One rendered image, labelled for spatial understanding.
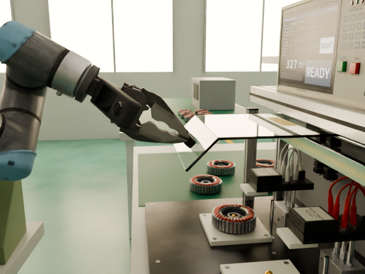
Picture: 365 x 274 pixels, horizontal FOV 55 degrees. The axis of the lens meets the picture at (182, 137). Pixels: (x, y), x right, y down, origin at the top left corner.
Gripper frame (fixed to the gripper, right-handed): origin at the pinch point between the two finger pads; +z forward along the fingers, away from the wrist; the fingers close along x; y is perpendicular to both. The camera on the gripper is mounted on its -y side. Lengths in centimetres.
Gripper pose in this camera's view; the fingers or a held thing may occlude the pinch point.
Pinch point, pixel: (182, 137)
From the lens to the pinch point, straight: 64.2
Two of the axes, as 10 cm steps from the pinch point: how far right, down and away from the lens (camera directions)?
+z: 8.6, 4.6, 2.1
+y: -1.2, -2.2, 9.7
